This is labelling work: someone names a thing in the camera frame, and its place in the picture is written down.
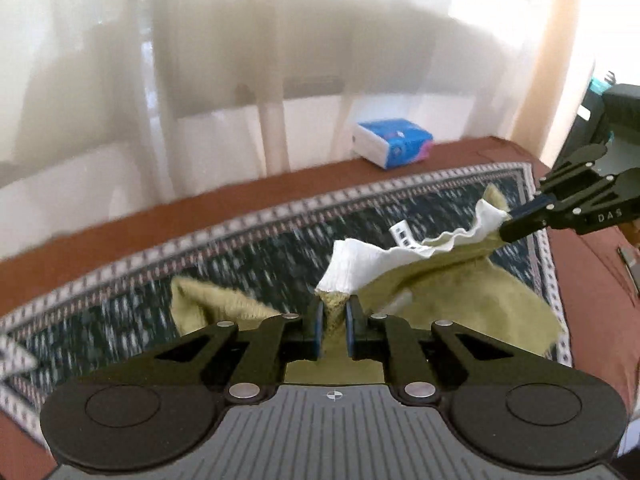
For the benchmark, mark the blue tissue pack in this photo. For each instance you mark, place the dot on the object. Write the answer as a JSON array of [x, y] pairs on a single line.
[[391, 143]]

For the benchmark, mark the dark patterned rug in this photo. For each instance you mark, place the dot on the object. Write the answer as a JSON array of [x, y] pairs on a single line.
[[274, 250]]

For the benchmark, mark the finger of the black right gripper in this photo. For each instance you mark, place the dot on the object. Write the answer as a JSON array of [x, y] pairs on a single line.
[[526, 219]]

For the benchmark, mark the olive green knit garment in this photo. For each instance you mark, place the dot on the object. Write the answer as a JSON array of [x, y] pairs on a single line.
[[449, 277]]

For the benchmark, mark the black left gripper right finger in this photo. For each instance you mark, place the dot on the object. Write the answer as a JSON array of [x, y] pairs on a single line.
[[509, 405]]

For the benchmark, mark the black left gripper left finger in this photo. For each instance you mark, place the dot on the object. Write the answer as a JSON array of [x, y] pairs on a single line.
[[156, 407]]

